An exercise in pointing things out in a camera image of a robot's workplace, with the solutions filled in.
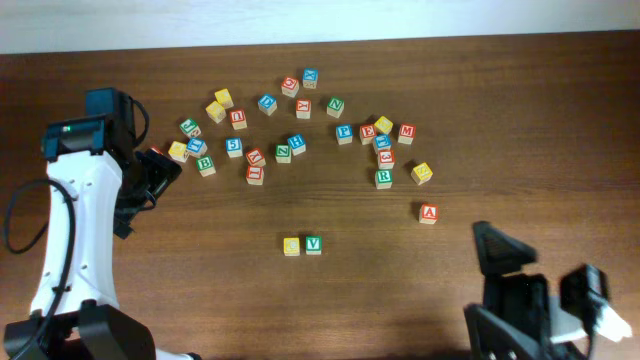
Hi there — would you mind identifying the yellow C block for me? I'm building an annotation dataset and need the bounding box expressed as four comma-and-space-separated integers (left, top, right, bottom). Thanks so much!
283, 237, 301, 256

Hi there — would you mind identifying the green V block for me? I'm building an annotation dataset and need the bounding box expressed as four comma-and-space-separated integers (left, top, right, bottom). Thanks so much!
305, 236, 323, 255

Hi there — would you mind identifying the blue P block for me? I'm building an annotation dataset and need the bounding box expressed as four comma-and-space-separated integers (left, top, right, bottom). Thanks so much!
336, 124, 353, 145

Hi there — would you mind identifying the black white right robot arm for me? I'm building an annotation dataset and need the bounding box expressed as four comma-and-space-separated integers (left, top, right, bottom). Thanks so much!
464, 221, 609, 359

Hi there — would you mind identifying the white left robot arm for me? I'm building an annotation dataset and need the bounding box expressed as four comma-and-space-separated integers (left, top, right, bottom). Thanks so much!
3, 113, 180, 359

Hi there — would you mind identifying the yellow block beside T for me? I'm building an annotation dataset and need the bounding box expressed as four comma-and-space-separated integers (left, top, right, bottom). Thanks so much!
168, 141, 189, 163

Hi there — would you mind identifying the blue T block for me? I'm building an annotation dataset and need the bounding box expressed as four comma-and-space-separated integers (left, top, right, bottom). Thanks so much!
186, 138, 207, 158

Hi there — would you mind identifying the green B block middle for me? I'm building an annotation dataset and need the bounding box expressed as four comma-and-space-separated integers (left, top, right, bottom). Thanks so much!
196, 155, 216, 177

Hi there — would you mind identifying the green J block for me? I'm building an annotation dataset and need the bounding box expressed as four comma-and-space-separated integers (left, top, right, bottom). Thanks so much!
179, 118, 202, 138

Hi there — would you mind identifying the blue 5 block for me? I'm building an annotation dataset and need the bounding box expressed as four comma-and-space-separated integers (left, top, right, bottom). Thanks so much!
225, 138, 243, 158

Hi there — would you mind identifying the red A block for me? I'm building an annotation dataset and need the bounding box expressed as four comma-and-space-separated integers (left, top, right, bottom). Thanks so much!
419, 204, 439, 224

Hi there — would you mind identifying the red I block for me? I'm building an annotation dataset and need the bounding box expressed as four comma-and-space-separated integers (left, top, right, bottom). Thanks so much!
246, 166, 265, 186

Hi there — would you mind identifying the red U block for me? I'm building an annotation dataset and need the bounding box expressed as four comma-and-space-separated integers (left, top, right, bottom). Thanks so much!
229, 109, 248, 130

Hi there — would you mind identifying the red Y block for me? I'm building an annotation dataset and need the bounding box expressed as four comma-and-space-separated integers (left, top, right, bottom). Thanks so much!
245, 148, 266, 167

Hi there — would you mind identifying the yellow block upper left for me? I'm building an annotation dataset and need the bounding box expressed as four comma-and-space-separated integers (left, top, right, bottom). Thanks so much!
214, 88, 234, 109

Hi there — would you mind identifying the yellow S block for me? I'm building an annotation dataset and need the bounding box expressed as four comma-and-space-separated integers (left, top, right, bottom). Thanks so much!
411, 162, 433, 185

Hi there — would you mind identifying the green Z block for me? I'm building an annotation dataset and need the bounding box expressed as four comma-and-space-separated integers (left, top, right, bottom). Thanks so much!
275, 144, 292, 163

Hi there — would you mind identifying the blue D block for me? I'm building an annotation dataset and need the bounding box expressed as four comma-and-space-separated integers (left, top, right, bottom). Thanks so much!
258, 94, 277, 116

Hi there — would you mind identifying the green R block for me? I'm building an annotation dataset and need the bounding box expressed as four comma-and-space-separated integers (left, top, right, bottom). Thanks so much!
375, 169, 393, 190

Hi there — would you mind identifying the blue H block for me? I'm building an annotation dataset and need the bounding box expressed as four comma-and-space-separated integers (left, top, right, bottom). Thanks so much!
287, 134, 306, 156

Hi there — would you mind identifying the red 3 block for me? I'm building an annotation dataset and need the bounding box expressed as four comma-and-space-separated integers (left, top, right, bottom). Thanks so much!
377, 149, 395, 170

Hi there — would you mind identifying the red M block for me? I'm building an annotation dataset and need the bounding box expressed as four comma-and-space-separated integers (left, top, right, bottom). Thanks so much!
398, 124, 416, 145

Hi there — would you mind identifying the red G block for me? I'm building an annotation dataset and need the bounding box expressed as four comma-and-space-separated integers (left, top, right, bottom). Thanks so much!
281, 76, 300, 98

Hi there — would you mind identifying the red K block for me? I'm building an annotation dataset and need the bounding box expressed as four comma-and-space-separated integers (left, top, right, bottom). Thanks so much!
295, 99, 312, 119

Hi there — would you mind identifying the blue block near E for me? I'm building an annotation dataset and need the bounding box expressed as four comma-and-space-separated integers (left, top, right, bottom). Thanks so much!
372, 134, 392, 154

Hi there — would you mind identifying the yellow block near E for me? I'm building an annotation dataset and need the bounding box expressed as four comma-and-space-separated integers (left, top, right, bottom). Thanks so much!
374, 116, 394, 135

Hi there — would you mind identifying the blue X block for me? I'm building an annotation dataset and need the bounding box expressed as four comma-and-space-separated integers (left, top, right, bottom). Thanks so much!
302, 68, 319, 89

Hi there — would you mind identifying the red E block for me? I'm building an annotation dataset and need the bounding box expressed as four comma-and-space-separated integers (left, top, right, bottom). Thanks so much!
359, 124, 377, 145

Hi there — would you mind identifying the green N block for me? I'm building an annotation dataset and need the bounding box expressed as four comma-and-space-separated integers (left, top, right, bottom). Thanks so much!
327, 96, 345, 118

